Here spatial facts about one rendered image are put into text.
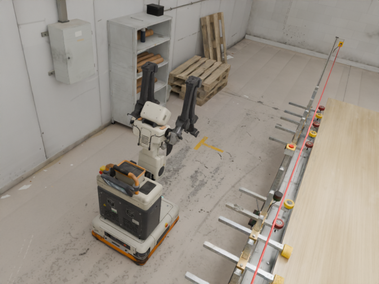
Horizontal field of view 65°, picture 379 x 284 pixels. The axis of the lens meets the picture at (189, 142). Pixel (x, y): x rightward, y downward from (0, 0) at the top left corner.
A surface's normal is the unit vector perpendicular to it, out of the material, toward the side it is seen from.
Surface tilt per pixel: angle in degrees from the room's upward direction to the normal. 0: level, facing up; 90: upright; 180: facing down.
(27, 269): 0
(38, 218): 0
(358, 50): 90
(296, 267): 0
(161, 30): 90
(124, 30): 90
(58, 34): 90
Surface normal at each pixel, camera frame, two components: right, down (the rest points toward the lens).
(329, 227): 0.11, -0.81
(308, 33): -0.47, 0.47
